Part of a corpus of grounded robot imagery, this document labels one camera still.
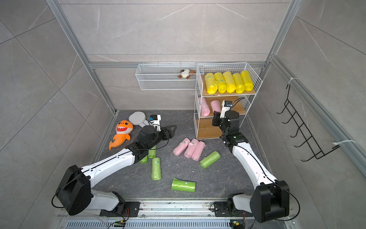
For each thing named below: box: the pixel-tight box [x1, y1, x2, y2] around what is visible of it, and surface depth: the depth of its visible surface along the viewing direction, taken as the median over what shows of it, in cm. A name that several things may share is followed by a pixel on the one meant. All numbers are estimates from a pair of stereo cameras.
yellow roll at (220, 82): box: [213, 72, 227, 94], surface depth 72 cm
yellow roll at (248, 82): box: [240, 70, 255, 92], surface depth 74 cm
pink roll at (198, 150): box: [191, 140, 207, 162], surface depth 95 cm
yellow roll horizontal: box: [232, 72, 245, 94], surface depth 73 cm
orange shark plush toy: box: [109, 120, 134, 151], surface depth 100 cm
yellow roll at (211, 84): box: [204, 72, 218, 95], surface depth 72 cm
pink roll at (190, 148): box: [183, 138, 199, 159], surface depth 97 cm
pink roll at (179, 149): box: [172, 137, 191, 157], surface depth 96 cm
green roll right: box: [199, 150, 221, 169], surface depth 90 cm
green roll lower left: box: [151, 156, 162, 181], surface depth 86 cm
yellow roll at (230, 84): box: [222, 71, 236, 94], surface depth 73 cm
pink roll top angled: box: [210, 100, 222, 114], surface depth 83 cm
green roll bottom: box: [171, 177, 196, 193], surface depth 79 cm
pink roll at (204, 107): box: [198, 96, 211, 117], surface depth 84 cm
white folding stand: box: [128, 111, 151, 128], surface depth 112 cm
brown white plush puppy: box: [177, 68, 197, 80], surface depth 89 cm
